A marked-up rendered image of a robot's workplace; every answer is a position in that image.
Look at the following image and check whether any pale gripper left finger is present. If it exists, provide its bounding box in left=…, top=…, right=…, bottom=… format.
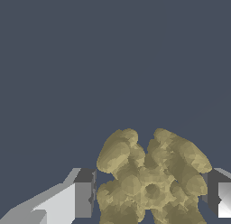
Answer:
left=0, top=167, right=97, bottom=224

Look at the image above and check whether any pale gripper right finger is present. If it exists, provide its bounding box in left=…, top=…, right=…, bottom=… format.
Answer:
left=199, top=167, right=231, bottom=219

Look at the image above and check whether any lumpy olive yellow object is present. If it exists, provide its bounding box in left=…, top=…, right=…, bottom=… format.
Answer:
left=96, top=127, right=214, bottom=224

